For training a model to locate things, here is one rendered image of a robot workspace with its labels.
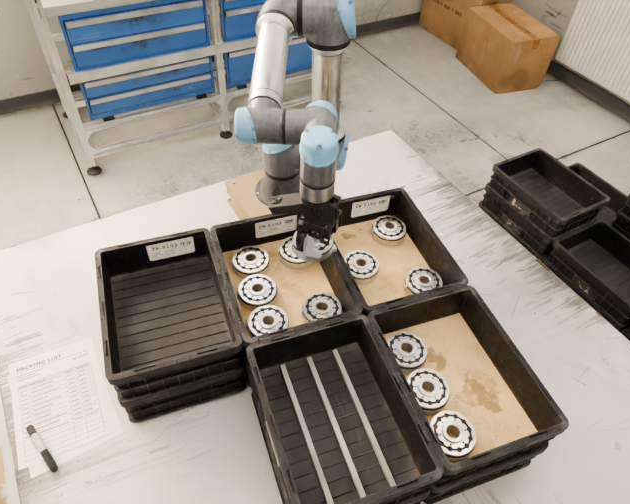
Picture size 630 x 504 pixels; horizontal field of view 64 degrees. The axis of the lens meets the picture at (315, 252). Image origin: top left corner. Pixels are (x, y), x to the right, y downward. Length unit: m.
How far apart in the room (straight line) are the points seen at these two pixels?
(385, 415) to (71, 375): 0.82
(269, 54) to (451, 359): 0.85
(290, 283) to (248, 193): 0.44
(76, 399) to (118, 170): 1.98
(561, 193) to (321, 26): 1.51
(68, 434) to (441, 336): 0.95
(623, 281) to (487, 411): 1.27
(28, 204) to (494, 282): 2.44
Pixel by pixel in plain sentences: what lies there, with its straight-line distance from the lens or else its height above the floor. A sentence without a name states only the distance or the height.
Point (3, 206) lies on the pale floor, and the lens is 3.21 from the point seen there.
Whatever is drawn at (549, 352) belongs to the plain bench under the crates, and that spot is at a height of 0.70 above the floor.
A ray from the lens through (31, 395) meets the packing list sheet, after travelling 1.51.
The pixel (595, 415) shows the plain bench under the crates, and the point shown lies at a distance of 1.57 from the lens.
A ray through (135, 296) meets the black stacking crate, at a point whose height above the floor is 0.83.
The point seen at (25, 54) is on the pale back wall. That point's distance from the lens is 3.83.
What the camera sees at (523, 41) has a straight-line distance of 4.06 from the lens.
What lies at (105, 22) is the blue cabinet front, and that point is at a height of 0.82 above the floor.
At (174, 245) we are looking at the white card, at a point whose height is 0.90.
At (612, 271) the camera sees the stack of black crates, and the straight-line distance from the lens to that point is 2.44.
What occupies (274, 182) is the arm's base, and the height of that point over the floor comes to 0.87.
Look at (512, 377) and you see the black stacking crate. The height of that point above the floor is 0.87.
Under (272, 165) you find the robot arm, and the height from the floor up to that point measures 0.94.
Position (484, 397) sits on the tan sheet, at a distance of 1.31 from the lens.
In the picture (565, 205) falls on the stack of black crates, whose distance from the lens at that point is 2.47.
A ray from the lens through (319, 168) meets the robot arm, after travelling 1.01.
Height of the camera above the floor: 1.92
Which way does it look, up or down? 47 degrees down
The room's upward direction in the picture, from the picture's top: 4 degrees clockwise
